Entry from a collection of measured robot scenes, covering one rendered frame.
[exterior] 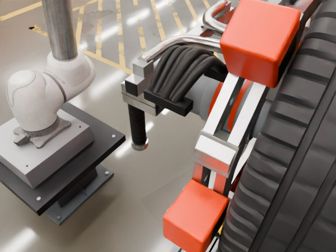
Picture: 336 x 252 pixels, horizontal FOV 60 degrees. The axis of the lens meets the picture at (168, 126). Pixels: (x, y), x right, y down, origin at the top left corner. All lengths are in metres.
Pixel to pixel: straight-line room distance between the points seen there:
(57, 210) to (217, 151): 1.21
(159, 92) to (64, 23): 0.70
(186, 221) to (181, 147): 1.28
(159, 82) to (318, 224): 0.32
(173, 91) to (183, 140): 1.28
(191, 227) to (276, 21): 0.31
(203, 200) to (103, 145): 0.94
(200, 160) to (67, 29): 0.84
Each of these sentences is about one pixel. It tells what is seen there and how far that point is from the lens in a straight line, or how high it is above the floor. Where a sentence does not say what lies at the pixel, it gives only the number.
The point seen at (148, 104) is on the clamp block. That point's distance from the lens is 0.58.
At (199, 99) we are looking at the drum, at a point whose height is 0.87.
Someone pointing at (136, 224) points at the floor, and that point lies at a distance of 1.47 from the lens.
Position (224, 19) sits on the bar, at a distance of 0.82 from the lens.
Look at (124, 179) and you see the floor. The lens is 1.61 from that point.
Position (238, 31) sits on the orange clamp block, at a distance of 0.38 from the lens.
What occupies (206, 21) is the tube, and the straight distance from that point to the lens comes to 0.71.
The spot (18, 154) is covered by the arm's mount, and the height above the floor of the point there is 0.40.
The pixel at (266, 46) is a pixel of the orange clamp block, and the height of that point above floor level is 1.13.
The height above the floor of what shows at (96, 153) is 0.30.
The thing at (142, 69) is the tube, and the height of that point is 1.00.
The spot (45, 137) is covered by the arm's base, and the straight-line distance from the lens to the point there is 1.32.
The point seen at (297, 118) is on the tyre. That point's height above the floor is 1.07.
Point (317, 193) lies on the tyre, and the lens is 0.39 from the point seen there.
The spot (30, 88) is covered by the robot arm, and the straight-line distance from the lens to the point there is 1.20.
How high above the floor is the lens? 1.30
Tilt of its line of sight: 45 degrees down
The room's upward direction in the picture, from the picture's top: straight up
